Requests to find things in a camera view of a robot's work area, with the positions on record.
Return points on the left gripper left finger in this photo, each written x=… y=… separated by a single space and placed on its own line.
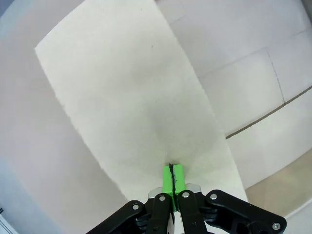
x=158 y=209

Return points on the cream white cloth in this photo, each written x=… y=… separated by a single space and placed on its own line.
x=122 y=85

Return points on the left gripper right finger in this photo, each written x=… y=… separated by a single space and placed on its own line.
x=192 y=212

